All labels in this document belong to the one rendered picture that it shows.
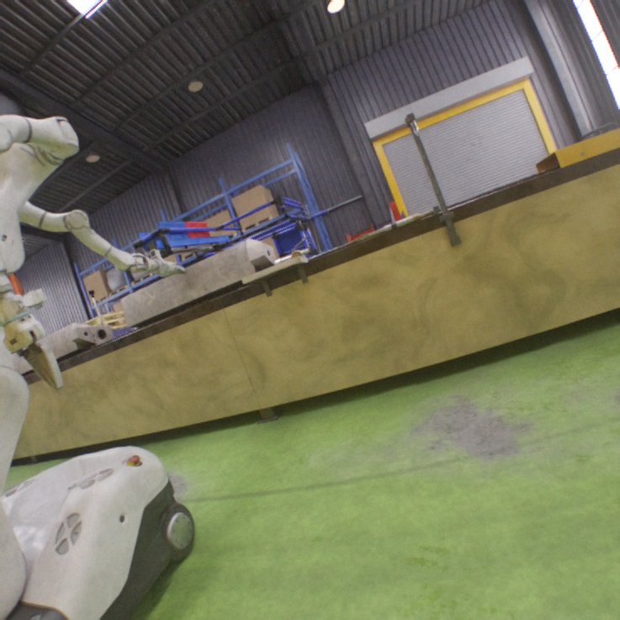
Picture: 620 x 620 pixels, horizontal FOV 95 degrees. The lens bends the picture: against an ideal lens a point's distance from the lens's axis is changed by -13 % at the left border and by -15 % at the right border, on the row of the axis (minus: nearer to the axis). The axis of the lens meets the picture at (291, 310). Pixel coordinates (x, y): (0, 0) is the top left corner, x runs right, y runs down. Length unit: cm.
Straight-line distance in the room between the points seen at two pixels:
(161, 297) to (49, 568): 150
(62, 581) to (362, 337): 141
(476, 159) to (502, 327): 1123
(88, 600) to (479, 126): 1322
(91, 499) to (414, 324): 142
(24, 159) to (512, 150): 1284
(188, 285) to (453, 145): 1157
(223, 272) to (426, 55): 1290
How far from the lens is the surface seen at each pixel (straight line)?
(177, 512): 116
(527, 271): 174
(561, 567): 85
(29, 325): 91
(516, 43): 1475
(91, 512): 95
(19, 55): 1211
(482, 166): 1274
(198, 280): 193
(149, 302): 216
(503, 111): 1351
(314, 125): 1326
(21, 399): 104
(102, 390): 265
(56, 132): 131
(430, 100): 1275
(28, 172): 143
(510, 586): 82
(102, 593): 96
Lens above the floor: 64
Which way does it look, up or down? 2 degrees down
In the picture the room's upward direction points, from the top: 20 degrees counter-clockwise
